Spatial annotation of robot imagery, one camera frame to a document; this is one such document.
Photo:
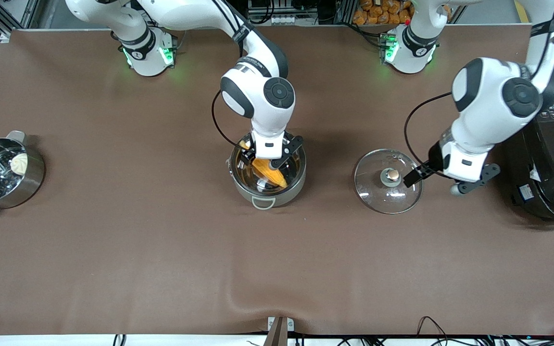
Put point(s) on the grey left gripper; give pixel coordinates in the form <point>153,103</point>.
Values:
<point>434,156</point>

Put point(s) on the yellow corn cob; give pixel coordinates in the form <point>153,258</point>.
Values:
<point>270,174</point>

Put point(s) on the round glass pot lid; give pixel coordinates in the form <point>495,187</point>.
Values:
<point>378,192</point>

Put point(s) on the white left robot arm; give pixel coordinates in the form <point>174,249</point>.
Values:
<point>488,96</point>

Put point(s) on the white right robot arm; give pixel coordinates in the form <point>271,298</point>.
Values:
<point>258,103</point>

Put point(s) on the steel cooking pot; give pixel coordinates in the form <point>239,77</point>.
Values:
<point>282,192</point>

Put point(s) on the stainless steel steamer pot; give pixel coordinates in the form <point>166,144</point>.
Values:
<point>31,182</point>

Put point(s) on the white power strip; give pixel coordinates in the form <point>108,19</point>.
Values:
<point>286,20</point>

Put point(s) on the bag of orange breads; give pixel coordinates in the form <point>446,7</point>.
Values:
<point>380,12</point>

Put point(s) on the brown table cloth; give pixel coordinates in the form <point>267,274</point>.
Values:
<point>113,264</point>

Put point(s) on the metal table clamp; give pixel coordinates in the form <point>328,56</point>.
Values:
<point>279,327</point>

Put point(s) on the white steamed bun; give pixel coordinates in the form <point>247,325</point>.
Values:
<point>19,163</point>

